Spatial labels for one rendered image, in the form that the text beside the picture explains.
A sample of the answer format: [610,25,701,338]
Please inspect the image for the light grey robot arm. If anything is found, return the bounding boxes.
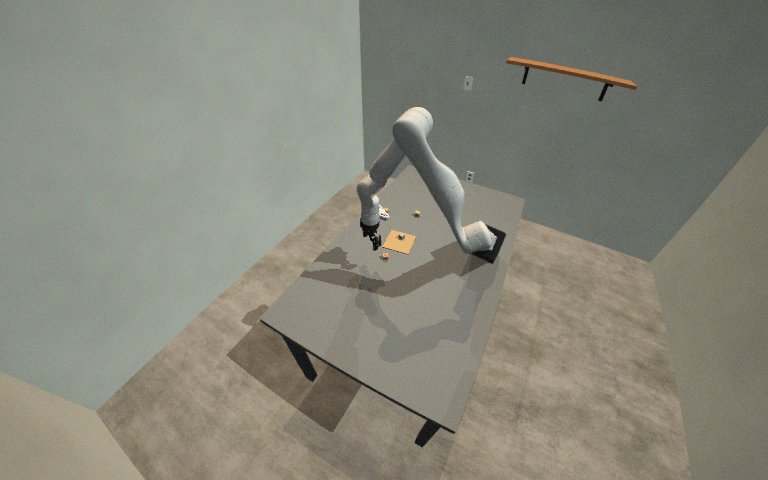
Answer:
[357,107,496,254]

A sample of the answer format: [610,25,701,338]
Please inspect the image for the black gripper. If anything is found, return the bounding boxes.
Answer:
[360,218,381,251]

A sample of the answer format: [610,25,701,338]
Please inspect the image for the tan flat mat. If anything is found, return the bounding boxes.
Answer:
[382,230,416,254]

